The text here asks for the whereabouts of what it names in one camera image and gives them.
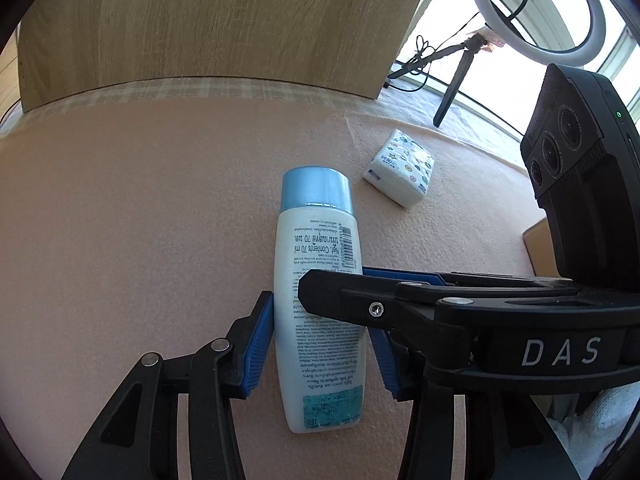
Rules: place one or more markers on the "pink blanket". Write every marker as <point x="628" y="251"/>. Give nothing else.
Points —
<point x="150" y="210"/>

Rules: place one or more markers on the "white bottle blue cap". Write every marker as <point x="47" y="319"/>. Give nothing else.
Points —
<point x="310" y="260"/>

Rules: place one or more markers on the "person's right hand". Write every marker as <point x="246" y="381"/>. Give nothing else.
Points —
<point x="600" y="430"/>

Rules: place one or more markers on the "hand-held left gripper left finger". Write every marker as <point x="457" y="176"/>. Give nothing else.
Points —
<point x="257" y="345"/>

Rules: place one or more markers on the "cardboard box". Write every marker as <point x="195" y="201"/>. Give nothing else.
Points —
<point x="537" y="245"/>

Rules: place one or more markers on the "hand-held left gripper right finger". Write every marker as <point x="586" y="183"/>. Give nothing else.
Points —
<point x="387" y="365"/>

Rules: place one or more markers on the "patterned tissue pack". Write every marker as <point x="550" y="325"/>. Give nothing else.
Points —
<point x="400" y="170"/>

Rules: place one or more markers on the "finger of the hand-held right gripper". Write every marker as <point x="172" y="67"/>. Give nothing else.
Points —
<point x="350" y="297"/>
<point x="400" y="273"/>

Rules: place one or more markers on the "large wooden board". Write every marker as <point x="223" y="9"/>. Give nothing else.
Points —
<point x="225" y="25"/>

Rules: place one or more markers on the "pine slat panel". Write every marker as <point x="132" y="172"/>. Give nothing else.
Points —
<point x="7" y="75"/>

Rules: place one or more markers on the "black tripod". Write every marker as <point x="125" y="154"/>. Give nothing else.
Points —
<point x="447" y="100"/>

